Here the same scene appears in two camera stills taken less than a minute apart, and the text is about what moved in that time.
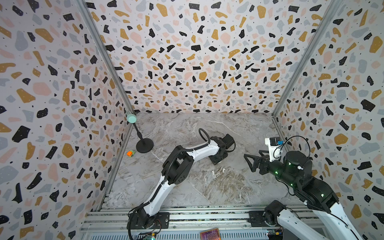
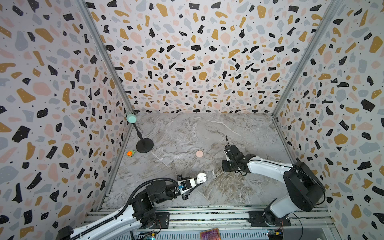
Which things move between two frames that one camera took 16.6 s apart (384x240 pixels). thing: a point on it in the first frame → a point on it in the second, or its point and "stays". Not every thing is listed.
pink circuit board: x=210 y=234 stays
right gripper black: x=263 y=161 → x=229 y=154
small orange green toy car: x=130 y=153 stays
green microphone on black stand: x=143 y=145 stays
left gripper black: x=216 y=161 → x=185 y=195
